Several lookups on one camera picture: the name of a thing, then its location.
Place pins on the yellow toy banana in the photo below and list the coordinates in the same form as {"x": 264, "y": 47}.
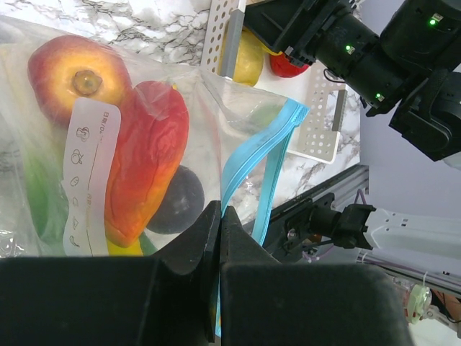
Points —
{"x": 134, "y": 250}

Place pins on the orange red toy fruit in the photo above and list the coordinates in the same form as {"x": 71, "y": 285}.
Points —
{"x": 150, "y": 146}

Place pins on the red toy strawberry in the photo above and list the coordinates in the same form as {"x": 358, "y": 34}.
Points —
{"x": 282, "y": 67}

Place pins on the white perforated plastic basket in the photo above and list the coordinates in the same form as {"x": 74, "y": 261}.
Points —
{"x": 319, "y": 135}

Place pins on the yellow toy lemon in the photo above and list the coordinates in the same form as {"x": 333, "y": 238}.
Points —
{"x": 249, "y": 60}

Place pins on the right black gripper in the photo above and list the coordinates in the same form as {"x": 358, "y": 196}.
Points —
{"x": 409, "y": 69}

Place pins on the red yellow toy apple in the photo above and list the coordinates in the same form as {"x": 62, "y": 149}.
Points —
{"x": 68, "y": 67}

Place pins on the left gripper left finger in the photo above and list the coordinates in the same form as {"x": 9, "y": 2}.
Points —
{"x": 168, "y": 298}

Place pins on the dark purple toy mangosteen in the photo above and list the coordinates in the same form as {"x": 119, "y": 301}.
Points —
{"x": 182, "y": 204}

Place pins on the aluminium rail frame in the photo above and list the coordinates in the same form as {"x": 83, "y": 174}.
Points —
{"x": 350, "y": 186}

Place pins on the green toy leafy vegetable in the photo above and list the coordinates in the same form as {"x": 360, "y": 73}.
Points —
{"x": 43, "y": 172}

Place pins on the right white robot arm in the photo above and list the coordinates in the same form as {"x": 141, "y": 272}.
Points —
{"x": 368, "y": 227}

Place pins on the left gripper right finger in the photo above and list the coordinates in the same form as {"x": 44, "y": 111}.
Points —
{"x": 263, "y": 302}

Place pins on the clear zip top bag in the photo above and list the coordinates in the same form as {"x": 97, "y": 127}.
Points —
{"x": 232, "y": 128}

